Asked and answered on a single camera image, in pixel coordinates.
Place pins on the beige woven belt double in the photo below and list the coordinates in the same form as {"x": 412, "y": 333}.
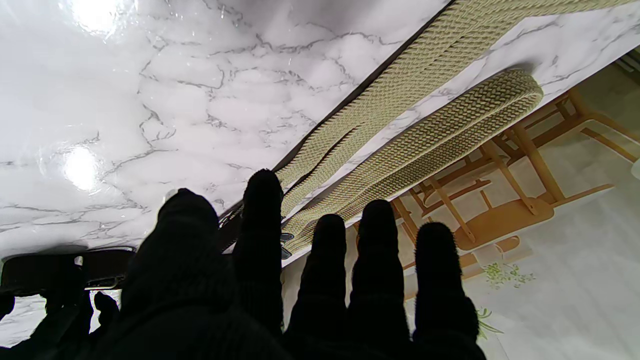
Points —
{"x": 425, "y": 65}
{"x": 440, "y": 135}

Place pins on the dark brown woven belt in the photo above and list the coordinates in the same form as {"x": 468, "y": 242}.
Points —
{"x": 110, "y": 265}

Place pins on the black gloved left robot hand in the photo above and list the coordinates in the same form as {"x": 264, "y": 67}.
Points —
{"x": 200, "y": 300}

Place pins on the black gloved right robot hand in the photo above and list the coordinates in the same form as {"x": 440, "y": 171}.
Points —
{"x": 65, "y": 320}

